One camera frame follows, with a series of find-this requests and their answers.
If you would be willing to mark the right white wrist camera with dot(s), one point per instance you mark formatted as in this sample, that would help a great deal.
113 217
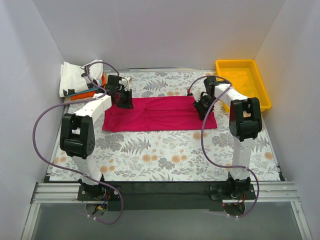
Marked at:
195 94

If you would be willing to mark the aluminium front rail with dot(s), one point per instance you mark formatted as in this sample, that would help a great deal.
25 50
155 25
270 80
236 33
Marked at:
195 210

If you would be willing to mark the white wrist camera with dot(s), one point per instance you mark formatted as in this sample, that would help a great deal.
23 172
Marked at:
195 94
126 82

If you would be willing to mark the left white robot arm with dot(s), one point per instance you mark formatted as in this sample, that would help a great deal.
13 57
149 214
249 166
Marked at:
77 136

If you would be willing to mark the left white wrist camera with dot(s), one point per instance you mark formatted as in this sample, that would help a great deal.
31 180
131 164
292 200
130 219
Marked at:
126 82

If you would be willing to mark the beige folded t shirt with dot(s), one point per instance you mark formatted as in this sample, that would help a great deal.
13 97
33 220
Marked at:
69 100

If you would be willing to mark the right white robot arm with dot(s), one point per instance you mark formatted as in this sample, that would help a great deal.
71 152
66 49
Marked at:
245 123

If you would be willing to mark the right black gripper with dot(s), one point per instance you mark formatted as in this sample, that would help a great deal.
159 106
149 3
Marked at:
202 108

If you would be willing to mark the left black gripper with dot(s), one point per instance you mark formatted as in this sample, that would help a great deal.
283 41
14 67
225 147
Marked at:
126 99

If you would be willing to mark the yellow plastic bin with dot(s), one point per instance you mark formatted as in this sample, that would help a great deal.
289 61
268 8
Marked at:
246 79

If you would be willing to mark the floral table mat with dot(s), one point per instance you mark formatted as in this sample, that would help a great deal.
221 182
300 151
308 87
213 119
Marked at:
171 155

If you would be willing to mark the orange folded t shirt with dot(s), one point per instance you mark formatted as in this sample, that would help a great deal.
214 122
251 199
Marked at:
85 94

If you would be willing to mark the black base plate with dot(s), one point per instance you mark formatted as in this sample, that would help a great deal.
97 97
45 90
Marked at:
166 195

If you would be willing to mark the magenta t shirt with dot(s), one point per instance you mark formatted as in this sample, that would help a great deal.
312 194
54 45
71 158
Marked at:
166 113

